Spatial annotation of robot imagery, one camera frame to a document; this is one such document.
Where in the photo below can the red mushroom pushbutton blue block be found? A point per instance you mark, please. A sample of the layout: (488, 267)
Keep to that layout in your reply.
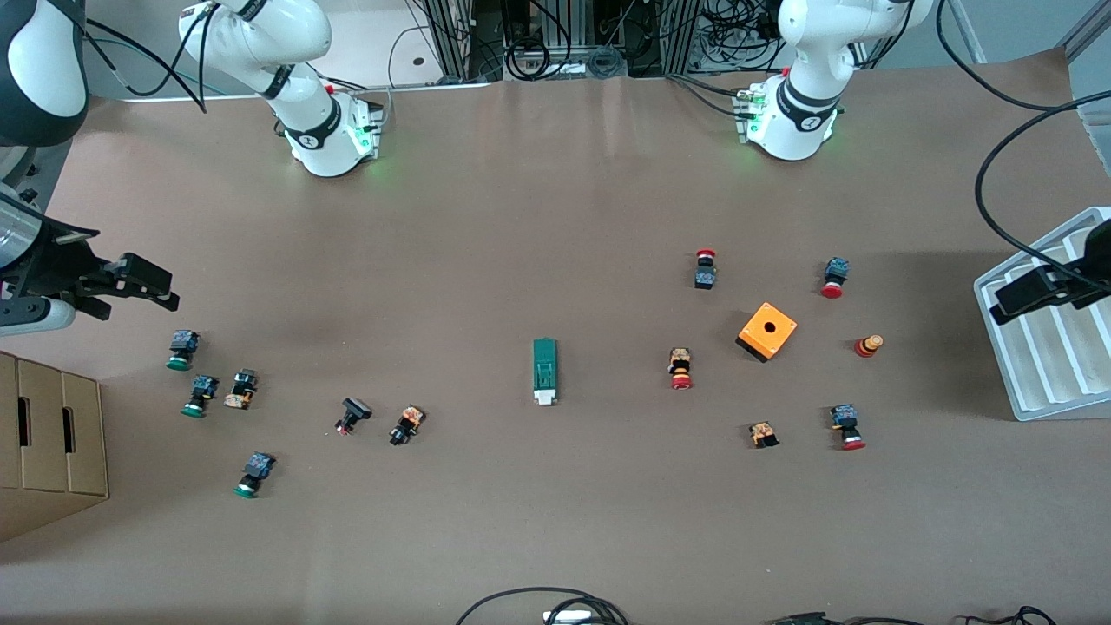
(835, 278)
(848, 427)

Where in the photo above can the orange button enclosure box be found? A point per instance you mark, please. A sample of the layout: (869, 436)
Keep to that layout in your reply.
(767, 334)

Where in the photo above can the beige black switch block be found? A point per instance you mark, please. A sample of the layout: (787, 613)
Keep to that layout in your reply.
(241, 389)

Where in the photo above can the grey usb hub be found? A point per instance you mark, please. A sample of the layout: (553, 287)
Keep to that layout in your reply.
(568, 617)

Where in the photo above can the black flat-head switch red contacts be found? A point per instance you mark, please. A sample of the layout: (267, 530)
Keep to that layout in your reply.
(351, 415)

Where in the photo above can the black selector switch orange block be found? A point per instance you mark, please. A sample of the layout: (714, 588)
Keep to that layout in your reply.
(406, 424)

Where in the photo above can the grey ribbed plastic tray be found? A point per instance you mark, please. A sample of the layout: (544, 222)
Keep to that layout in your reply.
(1050, 365)

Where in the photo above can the small orange contact block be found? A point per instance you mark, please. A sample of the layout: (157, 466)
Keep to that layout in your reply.
(763, 434)

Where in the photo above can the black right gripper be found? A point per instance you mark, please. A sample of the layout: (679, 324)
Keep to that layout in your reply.
(59, 263)

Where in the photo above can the red yellow button head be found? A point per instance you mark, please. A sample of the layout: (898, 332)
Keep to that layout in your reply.
(868, 345)

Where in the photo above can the red mushroom pushbutton black block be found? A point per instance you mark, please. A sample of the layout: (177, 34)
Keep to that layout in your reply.
(705, 271)

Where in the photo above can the brown cardboard bin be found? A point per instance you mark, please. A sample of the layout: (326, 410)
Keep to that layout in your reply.
(87, 434)
(48, 425)
(7, 417)

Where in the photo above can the green load switch white end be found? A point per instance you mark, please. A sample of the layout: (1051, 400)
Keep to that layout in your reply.
(545, 369)

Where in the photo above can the green mushroom pushbutton switch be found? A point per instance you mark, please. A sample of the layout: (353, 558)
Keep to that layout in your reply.
(182, 349)
(200, 395)
(253, 473)

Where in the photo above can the red emergency button orange block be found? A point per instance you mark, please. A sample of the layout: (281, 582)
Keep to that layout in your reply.
(680, 368)

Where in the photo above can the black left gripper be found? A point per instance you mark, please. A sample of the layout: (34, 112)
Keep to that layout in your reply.
(1095, 260)

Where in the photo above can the brown table cover mat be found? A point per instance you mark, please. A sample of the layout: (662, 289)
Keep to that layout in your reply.
(521, 521)

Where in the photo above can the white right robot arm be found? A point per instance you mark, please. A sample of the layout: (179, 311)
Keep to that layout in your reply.
(304, 121)

